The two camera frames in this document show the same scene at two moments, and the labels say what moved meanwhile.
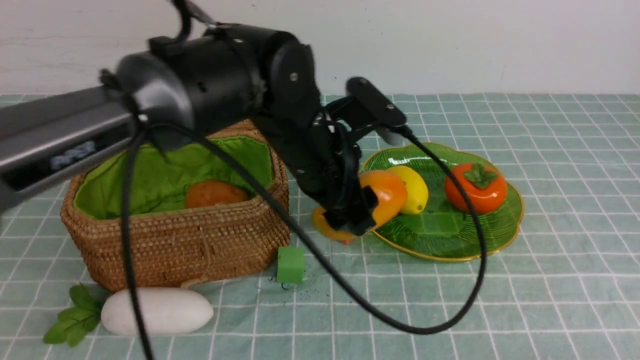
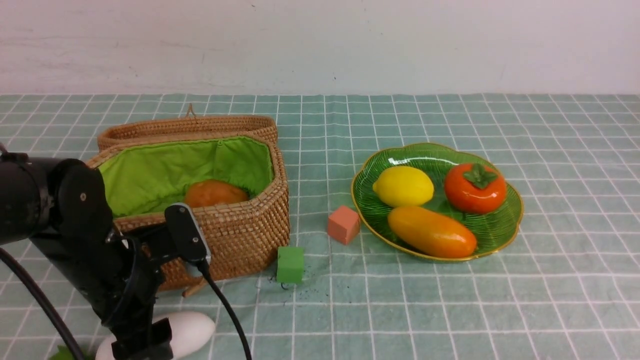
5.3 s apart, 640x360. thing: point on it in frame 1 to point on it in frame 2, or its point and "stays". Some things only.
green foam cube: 290,265 stays
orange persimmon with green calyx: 485,186 stays
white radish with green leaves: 166,311 to 190,334
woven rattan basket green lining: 170,243 stays
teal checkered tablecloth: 566,287 stays
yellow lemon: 417,190 stays
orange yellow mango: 391,196 to 432,231
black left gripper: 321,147 to 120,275
